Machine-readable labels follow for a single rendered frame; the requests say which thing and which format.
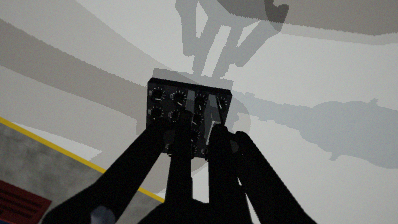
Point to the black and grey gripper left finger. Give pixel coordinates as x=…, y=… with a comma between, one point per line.
x=105, y=201

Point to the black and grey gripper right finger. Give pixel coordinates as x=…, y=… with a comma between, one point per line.
x=271, y=200

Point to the black knob box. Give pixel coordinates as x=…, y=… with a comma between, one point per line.
x=165, y=98

